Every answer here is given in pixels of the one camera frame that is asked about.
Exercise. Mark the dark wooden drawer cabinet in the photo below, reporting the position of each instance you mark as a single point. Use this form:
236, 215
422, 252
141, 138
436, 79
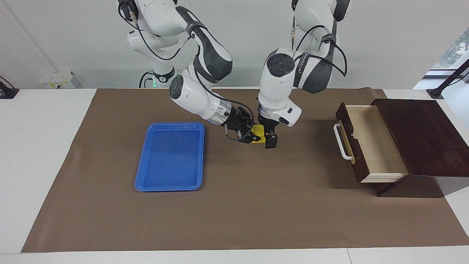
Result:
421, 139

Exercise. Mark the brown table mat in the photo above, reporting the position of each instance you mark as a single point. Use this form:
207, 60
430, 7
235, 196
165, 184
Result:
256, 205

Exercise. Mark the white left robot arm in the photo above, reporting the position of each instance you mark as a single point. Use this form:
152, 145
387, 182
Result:
278, 84

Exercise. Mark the window pane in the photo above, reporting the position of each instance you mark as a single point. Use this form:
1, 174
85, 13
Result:
456, 51

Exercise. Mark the black angled stand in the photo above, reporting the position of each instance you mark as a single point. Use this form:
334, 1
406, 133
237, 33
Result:
436, 92

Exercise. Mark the dark wooden drawer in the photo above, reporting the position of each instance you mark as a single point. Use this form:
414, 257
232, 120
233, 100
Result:
373, 143

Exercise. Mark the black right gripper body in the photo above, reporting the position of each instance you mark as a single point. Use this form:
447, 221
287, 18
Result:
236, 119

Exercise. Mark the yellow cube block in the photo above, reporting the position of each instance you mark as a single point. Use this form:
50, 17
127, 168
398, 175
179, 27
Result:
258, 131

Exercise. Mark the white power strip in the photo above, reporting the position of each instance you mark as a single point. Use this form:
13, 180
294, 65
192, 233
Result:
58, 80

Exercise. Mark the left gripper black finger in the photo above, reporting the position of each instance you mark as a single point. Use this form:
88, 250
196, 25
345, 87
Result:
271, 142

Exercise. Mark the blue plastic tray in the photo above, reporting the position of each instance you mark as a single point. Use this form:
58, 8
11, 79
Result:
165, 172

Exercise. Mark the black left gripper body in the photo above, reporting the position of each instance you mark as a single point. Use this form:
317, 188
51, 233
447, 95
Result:
267, 126

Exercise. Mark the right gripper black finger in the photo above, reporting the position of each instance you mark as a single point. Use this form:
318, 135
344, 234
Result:
249, 138
251, 120

